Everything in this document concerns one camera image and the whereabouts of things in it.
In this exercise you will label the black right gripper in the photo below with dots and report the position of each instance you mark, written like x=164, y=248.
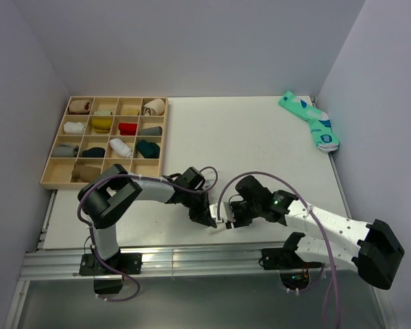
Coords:
x=238, y=222

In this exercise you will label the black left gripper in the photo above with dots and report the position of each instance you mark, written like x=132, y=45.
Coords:
x=202, y=214

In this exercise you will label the tan ribbed sock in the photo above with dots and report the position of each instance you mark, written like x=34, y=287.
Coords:
x=84, y=173

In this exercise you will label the white sock with black stripes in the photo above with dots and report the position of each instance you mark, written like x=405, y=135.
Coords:
x=213, y=231

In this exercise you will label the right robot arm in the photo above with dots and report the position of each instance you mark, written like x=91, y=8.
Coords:
x=319, y=237

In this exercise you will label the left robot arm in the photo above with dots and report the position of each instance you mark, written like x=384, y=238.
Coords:
x=106, y=199

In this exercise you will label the dark teal rolled sock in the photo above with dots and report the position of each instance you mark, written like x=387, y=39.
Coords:
x=148, y=149

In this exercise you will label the grey green rolled sock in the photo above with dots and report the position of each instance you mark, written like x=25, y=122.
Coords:
x=151, y=131

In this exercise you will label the white rolled sock lower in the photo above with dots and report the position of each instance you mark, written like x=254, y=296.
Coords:
x=121, y=148

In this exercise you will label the beige white rolled sock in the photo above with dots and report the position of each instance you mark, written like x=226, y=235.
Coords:
x=155, y=107

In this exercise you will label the cream yellow rolled sock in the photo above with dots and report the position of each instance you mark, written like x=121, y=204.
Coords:
x=129, y=111

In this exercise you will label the teal patterned sock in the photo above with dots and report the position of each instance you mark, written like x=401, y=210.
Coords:
x=318, y=121

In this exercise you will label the navy rolled sock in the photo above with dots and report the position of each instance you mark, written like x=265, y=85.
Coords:
x=94, y=152

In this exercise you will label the wooden compartment tray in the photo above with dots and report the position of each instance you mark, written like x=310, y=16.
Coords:
x=57, y=171

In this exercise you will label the mustard yellow rolled sock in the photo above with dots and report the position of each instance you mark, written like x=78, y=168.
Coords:
x=101, y=125

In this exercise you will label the pale green rolled sock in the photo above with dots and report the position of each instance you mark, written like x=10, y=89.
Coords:
x=104, y=112

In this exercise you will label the beige rolled sock with red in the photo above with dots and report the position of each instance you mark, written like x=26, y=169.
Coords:
x=80, y=106

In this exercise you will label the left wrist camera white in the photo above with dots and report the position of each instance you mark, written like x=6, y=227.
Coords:
x=209, y=183

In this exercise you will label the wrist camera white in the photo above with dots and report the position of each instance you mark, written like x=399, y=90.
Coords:
x=222, y=215
x=209, y=183

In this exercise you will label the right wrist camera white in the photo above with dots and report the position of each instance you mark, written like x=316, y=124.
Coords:
x=222, y=215

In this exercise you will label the aluminium frame rail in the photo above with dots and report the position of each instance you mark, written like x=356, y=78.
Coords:
x=199, y=260

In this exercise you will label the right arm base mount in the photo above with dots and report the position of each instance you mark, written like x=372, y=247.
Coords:
x=294, y=272

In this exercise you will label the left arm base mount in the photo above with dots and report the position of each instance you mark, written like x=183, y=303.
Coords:
x=125, y=263

